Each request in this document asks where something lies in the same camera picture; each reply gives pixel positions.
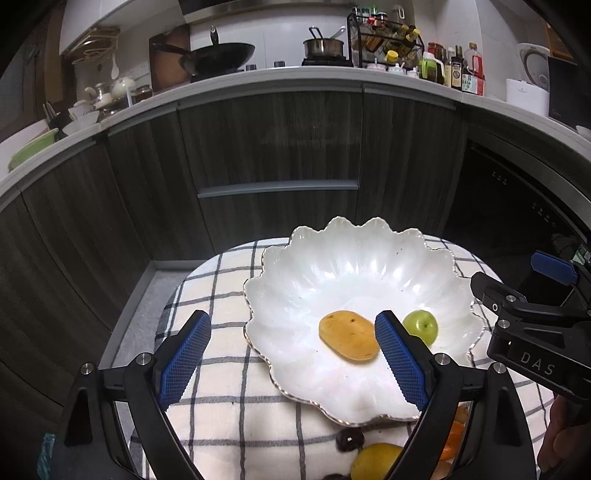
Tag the black countertop appliance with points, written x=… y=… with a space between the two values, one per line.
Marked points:
x=570 y=92

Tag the green plum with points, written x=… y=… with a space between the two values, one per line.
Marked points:
x=422 y=325

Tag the white box appliance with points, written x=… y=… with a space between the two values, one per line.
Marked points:
x=526 y=97

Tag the dark sauce bottle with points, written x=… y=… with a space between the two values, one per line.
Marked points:
x=457 y=69

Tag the yellow-brown mango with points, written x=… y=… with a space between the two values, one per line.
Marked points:
x=346 y=337

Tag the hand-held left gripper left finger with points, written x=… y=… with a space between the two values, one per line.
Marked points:
x=184 y=360

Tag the green bottle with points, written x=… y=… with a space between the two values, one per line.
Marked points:
x=428 y=69

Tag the green basin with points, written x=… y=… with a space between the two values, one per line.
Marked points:
x=32 y=150

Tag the white scalloped bowl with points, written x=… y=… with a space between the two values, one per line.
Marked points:
x=346 y=277

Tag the person's right hand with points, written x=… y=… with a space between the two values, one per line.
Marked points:
x=563 y=438

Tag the orange tangerine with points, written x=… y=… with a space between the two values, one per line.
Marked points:
x=455 y=434

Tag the black wok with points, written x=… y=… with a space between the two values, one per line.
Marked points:
x=221 y=53

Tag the white teapot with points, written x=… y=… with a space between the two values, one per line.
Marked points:
x=122 y=87

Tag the steel saucepan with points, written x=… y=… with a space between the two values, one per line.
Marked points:
x=323 y=46

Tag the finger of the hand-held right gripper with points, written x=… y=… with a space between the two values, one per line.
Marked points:
x=554 y=270
x=489 y=288

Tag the wooden cutting board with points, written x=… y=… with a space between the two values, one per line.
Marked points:
x=168 y=37

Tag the white ceramic bowl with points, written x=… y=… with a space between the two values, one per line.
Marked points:
x=81 y=123

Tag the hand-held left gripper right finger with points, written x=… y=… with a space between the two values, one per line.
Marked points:
x=401 y=364

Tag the yellow lemon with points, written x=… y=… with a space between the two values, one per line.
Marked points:
x=374 y=464

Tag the white spoon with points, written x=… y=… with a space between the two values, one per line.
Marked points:
x=114 y=69

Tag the white checked cloth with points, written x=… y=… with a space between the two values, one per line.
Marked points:
x=221 y=314

